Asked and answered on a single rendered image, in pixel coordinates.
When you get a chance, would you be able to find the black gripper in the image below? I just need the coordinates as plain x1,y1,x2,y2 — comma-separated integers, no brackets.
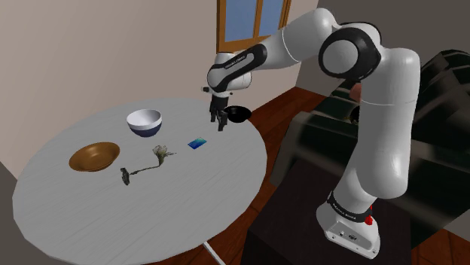
209,96,230,133

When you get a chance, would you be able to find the black bowl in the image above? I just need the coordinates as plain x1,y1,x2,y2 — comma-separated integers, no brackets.
224,105,253,124

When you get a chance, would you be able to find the blue card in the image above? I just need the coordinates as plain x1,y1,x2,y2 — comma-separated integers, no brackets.
187,137,208,151

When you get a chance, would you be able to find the dried white flower with stem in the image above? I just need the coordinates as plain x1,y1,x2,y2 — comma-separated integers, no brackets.
120,145,177,186

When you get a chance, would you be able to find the white and blue bowl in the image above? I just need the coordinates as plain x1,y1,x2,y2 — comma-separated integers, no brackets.
126,108,163,139

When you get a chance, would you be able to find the wooden framed window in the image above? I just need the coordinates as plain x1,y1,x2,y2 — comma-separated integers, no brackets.
215,0,293,54

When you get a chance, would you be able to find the round white table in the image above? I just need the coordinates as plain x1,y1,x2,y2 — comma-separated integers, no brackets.
11,97,268,265

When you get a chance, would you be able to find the brown wooden bowl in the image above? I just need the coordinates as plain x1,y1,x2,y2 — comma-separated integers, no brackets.
69,142,121,172

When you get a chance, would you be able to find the dark robot stand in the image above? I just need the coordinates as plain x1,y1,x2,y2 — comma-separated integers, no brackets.
240,157,413,265

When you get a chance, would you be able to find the dark sofa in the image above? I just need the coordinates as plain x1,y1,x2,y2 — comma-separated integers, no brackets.
270,49,470,251

